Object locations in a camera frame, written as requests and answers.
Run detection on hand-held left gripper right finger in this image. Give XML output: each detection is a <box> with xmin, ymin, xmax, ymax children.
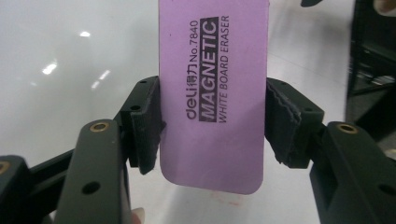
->
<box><xmin>264</xmin><ymin>77</ymin><xmax>325</xmax><ymax>170</ymax></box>

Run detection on white whiteboard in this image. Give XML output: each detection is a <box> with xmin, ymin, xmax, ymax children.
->
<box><xmin>0</xmin><ymin>0</ymin><xmax>353</xmax><ymax>160</ymax></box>

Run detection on purple and black whiteboard eraser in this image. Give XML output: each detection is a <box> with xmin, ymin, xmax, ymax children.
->
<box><xmin>158</xmin><ymin>0</ymin><xmax>270</xmax><ymax>196</ymax></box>

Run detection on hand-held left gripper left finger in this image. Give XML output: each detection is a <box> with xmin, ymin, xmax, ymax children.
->
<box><xmin>120</xmin><ymin>76</ymin><xmax>166</xmax><ymax>175</ymax></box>

